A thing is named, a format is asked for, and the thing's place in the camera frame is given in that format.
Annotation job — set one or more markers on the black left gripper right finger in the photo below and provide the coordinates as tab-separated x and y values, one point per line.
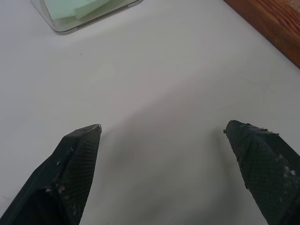
264	168

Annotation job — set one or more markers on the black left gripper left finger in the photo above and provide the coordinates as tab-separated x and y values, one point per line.
70	173

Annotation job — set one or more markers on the clear plastic box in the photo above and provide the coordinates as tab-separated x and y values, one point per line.
79	16

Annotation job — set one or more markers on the light green paper notes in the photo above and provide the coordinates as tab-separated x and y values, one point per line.
77	9

